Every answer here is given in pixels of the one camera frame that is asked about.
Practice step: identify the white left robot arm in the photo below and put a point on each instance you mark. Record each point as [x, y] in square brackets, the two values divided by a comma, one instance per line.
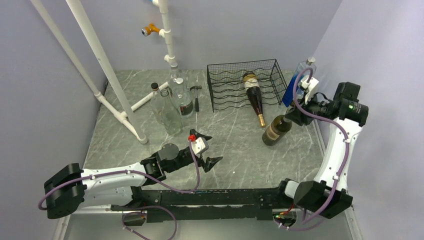
[73, 188]

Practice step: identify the aluminium extrusion rail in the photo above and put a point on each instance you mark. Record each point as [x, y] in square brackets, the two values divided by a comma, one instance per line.
[99, 223]

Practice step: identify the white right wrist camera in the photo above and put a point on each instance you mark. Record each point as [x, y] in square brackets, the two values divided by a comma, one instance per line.
[308, 87]

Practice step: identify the dark green wine bottle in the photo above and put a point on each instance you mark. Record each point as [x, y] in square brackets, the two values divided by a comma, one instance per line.
[278, 128]

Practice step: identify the brown bottle gold foil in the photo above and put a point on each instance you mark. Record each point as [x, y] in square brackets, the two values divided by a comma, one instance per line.
[254, 95]

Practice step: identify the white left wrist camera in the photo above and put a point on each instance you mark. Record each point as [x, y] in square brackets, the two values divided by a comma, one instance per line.
[198, 145]

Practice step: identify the white pvc pipe frame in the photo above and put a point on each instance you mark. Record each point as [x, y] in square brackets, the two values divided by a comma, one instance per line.
[126, 117]

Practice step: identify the black wire wine rack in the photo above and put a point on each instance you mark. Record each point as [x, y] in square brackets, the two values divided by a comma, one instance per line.
[226, 83]

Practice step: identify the clear glass bottle silver cap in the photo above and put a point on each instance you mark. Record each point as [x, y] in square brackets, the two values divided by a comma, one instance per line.
[182, 98]

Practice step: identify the small black handled hammer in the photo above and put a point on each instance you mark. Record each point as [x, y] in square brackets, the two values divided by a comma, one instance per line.
[196, 99]

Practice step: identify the clear bottle red black label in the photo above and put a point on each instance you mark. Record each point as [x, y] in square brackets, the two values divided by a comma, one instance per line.
[156, 102]

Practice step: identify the blue square glass bottle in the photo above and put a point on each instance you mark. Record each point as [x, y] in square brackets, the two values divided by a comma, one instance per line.
[288, 95]

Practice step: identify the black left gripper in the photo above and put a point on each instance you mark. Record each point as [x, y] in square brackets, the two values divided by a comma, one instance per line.
[209, 162]

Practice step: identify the clear bottle black gold label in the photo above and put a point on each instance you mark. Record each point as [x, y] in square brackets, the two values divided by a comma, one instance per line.
[170, 115]

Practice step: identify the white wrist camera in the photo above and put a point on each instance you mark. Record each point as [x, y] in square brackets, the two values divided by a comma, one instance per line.
[198, 145]
[308, 87]

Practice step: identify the clear round glass bottle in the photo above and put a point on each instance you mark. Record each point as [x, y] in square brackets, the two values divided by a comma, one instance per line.
[173, 76]

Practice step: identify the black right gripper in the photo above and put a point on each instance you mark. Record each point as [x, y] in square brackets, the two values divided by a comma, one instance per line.
[299, 116]

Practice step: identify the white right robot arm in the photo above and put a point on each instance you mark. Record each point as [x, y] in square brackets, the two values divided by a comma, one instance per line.
[326, 195]

